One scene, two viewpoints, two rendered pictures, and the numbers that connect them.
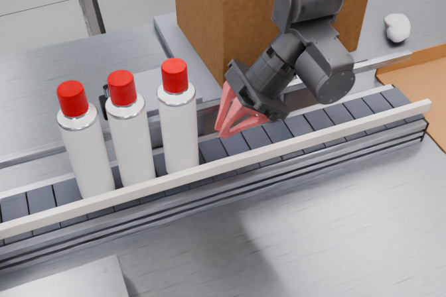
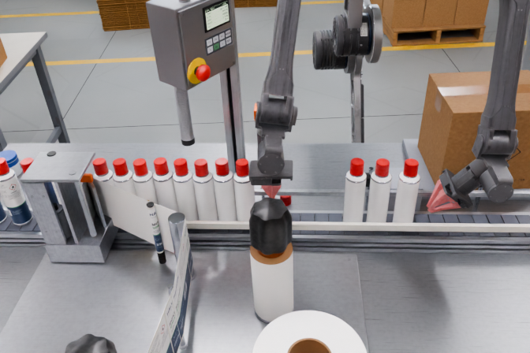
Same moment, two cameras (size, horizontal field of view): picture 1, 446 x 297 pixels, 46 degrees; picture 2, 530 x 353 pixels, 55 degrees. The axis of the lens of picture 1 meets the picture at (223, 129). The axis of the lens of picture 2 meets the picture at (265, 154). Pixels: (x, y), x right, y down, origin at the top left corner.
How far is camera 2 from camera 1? 0.61 m
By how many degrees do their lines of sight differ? 22
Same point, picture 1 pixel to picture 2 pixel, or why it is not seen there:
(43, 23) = (315, 131)
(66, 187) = (335, 217)
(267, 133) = (459, 219)
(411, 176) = not seen: outside the picture
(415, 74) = not seen: outside the picture
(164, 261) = (379, 269)
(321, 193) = (486, 264)
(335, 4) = (509, 149)
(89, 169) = (353, 206)
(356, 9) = not seen: outside the picture
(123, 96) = (382, 171)
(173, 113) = (405, 187)
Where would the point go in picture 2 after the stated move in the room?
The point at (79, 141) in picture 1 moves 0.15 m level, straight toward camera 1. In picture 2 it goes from (354, 189) to (360, 231)
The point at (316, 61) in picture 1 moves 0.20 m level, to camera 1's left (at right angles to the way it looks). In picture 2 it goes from (491, 176) to (404, 158)
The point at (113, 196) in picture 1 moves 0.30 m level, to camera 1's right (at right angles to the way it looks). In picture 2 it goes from (361, 224) to (486, 258)
